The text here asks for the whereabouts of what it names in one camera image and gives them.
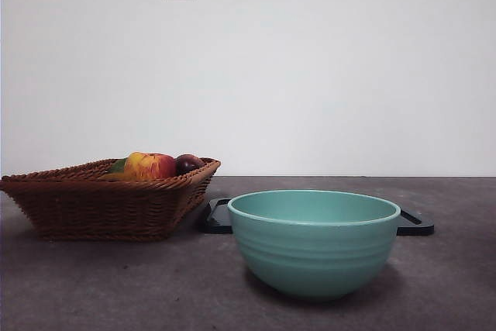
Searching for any teal ceramic bowl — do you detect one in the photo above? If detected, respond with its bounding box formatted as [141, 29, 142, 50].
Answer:
[227, 189, 401, 302]

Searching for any brown wicker basket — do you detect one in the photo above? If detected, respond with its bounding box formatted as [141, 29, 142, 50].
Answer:
[0, 157, 222, 242]

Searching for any dark red plum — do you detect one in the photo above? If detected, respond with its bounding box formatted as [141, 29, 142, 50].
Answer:
[175, 153, 205, 177]

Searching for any red and yellow apple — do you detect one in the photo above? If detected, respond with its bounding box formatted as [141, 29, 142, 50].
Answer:
[123, 152, 177, 181]

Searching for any black rectangular tray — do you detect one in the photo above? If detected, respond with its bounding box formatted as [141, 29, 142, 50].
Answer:
[197, 198, 435, 236]

